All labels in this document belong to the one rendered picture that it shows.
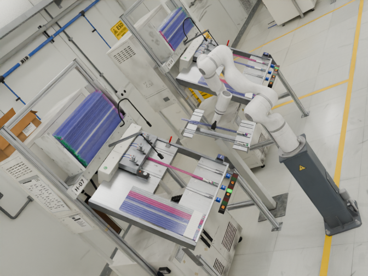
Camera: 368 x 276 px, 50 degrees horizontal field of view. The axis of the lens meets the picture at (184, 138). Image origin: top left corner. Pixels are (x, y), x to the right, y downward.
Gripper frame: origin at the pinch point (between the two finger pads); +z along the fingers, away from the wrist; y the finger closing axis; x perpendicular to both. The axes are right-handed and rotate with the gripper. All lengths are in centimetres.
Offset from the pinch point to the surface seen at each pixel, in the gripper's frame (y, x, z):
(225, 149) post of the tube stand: 2.8, 14.9, 14.8
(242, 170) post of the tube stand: 2.8, 33.5, 28.8
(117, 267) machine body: 86, -28, 88
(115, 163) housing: 62, -50, 8
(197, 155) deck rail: 25.0, -2.8, 10.0
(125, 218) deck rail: 91, -29, 17
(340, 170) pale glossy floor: -22, 105, 13
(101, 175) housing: 71, -56, 13
